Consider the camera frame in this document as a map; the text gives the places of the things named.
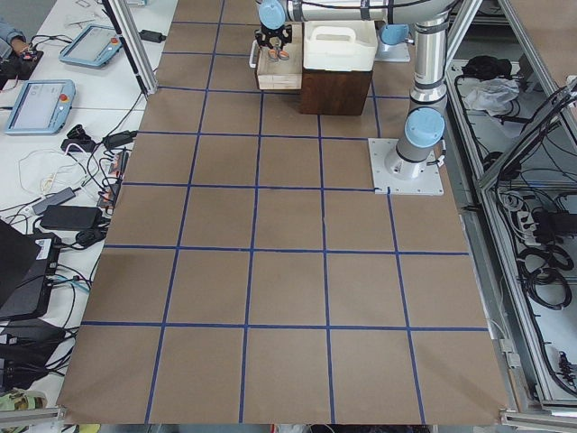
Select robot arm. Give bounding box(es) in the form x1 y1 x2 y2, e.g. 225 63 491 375
257 1 453 180

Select white drawer handle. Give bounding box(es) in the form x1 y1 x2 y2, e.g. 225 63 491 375
248 41 260 69

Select orange handled scissors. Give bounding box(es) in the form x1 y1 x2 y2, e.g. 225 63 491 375
268 44 290 62

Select aluminium frame post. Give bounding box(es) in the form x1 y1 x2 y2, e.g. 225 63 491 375
103 0 158 96

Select black laptop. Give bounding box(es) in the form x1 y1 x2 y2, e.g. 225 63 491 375
1 222 60 321

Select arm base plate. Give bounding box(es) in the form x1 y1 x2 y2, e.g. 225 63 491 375
368 138 444 196
375 42 410 63

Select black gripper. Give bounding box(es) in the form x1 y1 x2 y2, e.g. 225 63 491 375
254 25 292 45

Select white plastic tray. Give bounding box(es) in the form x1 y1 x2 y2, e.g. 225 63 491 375
303 21 378 72

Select teach pendant far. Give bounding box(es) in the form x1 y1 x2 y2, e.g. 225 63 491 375
59 24 122 69

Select teach pendant near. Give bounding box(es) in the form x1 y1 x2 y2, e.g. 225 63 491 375
5 79 76 135

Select dark wooden cabinet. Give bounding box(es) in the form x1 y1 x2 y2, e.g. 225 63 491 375
299 69 372 115

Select teach pendant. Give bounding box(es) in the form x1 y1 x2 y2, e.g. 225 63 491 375
5 79 76 135
59 24 122 69

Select black power brick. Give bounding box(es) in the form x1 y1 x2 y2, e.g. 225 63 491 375
40 205 102 231

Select wooden drawer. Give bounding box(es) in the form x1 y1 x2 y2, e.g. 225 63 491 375
254 41 303 90

